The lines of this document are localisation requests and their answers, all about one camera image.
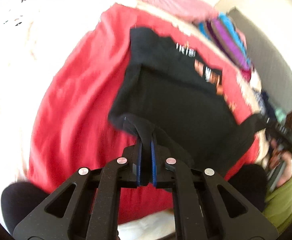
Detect grey padded headboard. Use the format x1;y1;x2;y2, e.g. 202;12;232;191
228;8;292;112

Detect right hand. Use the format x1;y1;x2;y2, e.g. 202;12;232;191
267;139;292;192

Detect striped purple blue pillow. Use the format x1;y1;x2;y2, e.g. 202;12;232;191
198;13;253;72

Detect beige bed sheet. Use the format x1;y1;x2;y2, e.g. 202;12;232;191
0;0;262;238

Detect red floral blanket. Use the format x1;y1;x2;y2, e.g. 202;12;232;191
26;3;262;224

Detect black printed t-shirt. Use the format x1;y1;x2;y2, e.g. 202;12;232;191
108;27;263;178

